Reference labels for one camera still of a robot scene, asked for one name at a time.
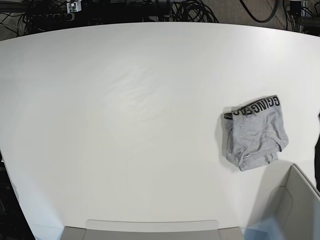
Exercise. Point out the grey bin right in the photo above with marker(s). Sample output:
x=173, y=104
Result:
x=296, y=207

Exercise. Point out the blue object bottom corner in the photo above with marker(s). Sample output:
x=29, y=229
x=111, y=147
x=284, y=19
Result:
x=267, y=229

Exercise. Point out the grey bin front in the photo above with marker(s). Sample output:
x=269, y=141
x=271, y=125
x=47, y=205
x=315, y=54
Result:
x=125, y=230

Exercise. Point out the white right-side wrist camera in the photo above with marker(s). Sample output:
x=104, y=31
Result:
x=73, y=6

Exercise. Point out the grey bin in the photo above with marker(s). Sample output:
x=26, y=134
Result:
x=125, y=230
x=296, y=207

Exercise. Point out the grey T-shirt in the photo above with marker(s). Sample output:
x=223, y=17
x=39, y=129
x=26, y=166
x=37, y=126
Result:
x=255, y=133

